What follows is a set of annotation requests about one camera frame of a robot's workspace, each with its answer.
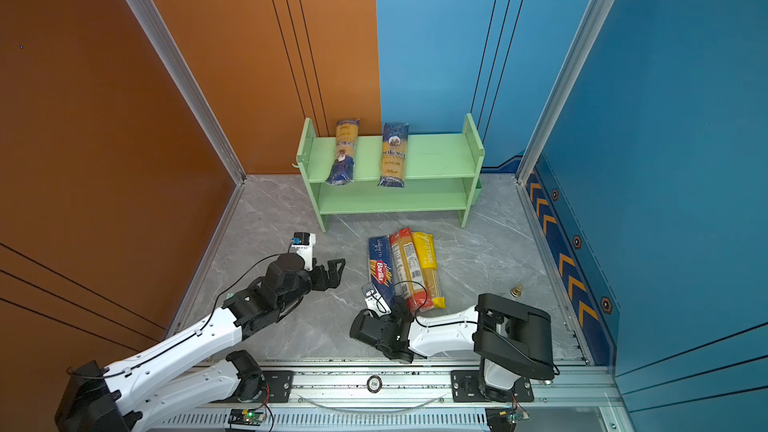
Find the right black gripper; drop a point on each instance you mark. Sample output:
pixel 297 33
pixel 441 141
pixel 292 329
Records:
pixel 398 318

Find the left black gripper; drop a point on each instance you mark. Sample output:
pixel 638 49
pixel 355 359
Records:
pixel 323 283

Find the blue Barilla spaghetti box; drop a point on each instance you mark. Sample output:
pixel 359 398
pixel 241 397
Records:
pixel 381 268

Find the Ankara spaghetti bag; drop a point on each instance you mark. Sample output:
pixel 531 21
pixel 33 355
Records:
pixel 394 154
pixel 342 169

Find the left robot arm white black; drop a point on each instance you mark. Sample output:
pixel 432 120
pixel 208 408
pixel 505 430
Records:
pixel 198 365

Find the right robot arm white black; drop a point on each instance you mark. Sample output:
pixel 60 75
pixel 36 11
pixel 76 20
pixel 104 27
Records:
pixel 512 340

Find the yellow pasta bag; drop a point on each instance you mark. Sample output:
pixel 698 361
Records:
pixel 426 252

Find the green metal two-tier shelf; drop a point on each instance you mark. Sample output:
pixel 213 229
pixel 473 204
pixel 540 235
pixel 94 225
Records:
pixel 442 173

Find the red-ended clear spaghetti bag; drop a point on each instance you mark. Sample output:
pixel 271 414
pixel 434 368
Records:
pixel 410 283

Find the small brass fitting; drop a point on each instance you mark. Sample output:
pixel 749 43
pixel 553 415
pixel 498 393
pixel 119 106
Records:
pixel 516 292

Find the right circuit board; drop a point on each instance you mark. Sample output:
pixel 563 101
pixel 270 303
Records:
pixel 505 419

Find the circuit board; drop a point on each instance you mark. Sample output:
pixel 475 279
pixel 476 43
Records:
pixel 247 419
pixel 505 419

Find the left circuit board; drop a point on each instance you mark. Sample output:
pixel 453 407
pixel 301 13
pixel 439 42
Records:
pixel 247 419

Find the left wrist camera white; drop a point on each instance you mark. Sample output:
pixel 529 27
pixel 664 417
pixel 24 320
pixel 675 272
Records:
pixel 302 244

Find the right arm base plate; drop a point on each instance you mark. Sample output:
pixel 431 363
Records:
pixel 466 387

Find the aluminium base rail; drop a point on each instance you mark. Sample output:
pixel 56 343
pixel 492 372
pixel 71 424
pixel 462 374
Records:
pixel 374 396

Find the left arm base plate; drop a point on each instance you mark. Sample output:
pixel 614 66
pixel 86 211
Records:
pixel 270 386

